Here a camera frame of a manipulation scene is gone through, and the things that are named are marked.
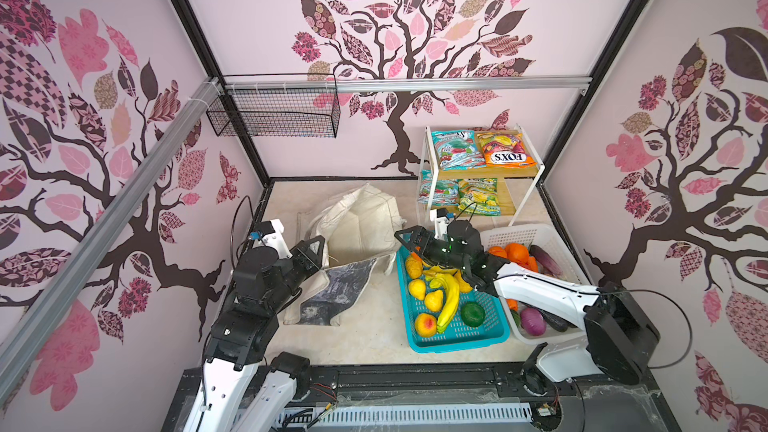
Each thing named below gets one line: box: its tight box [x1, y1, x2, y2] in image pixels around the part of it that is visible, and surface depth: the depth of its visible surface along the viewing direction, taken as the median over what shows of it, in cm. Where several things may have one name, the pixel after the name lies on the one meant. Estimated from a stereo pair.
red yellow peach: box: [415, 313, 437, 338], surface depth 80 cm
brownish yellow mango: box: [406, 256, 423, 279], surface depth 92 cm
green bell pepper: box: [460, 302, 485, 328], surface depth 82 cm
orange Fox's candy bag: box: [476, 130, 536, 167], surface depth 79 cm
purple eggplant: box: [529, 245, 563, 276], surface depth 93 cm
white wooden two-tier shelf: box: [417, 124, 545, 225], surface depth 82 cm
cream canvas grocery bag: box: [284, 183, 407, 327], surface depth 79 cm
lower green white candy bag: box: [418, 169, 459, 207], surface depth 92 cm
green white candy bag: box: [431, 130, 487, 171], surface depth 79 cm
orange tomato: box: [506, 243, 529, 263], surface depth 93 cm
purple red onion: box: [520, 307, 547, 336], surface depth 80 cm
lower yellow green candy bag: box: [457, 178, 501, 217], surface depth 92 cm
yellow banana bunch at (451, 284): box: [429, 274, 460, 334], surface depth 80 cm
